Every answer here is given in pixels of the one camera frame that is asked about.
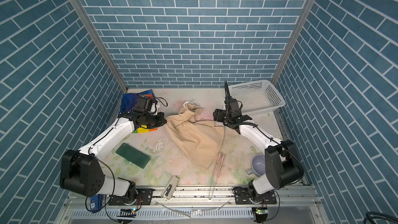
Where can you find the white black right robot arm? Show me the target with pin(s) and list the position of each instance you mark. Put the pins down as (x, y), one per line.
(282, 166)

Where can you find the blue handheld tool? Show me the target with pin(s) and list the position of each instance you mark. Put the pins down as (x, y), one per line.
(95, 203)

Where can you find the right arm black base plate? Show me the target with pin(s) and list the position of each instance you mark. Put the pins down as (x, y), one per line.
(247, 195)

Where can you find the lavender bowl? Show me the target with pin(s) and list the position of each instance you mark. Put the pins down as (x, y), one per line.
(257, 166)

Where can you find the white plastic laundry basket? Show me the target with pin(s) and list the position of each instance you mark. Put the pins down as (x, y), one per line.
(257, 96)

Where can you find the rainbow striped shorts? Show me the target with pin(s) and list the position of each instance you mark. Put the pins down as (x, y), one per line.
(128, 102)

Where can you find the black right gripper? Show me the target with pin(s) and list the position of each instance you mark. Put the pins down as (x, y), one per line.
(217, 116)

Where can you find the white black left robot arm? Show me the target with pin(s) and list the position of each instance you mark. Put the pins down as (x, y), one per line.
(81, 169)

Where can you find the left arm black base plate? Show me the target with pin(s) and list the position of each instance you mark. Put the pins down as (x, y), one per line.
(137, 197)

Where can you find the aluminium front rail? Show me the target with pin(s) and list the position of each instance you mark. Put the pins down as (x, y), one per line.
(227, 195)

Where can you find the beige shorts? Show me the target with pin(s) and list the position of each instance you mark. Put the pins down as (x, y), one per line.
(200, 140)

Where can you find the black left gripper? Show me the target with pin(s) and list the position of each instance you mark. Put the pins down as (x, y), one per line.
(160, 122)

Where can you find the dark green rectangular block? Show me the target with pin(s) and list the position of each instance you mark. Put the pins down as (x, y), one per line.
(133, 155)

